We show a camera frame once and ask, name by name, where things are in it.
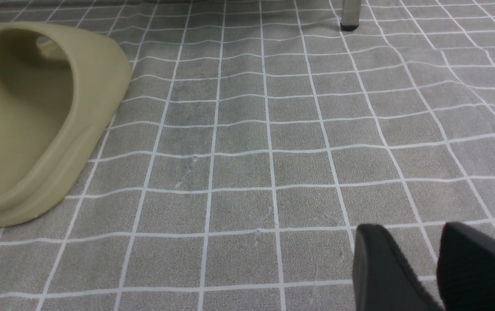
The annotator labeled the grey checkered floor mat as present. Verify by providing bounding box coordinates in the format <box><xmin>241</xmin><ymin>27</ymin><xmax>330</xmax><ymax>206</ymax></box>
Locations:
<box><xmin>0</xmin><ymin>0</ymin><xmax>495</xmax><ymax>311</ymax></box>

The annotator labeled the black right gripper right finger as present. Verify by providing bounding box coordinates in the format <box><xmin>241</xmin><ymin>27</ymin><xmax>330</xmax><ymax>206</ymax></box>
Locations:
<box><xmin>436</xmin><ymin>222</ymin><xmax>495</xmax><ymax>311</ymax></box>

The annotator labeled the right olive green slipper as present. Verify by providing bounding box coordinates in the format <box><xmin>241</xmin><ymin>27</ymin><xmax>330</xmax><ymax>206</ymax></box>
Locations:
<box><xmin>0</xmin><ymin>22</ymin><xmax>131</xmax><ymax>228</ymax></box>

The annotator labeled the silver metal shoe rack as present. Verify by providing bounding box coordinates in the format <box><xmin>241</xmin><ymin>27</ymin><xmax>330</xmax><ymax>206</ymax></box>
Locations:
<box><xmin>340</xmin><ymin>0</ymin><xmax>362</xmax><ymax>32</ymax></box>

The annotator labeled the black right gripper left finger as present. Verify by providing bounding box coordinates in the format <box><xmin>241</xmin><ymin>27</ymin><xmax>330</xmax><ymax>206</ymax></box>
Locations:
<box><xmin>352</xmin><ymin>224</ymin><xmax>443</xmax><ymax>311</ymax></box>

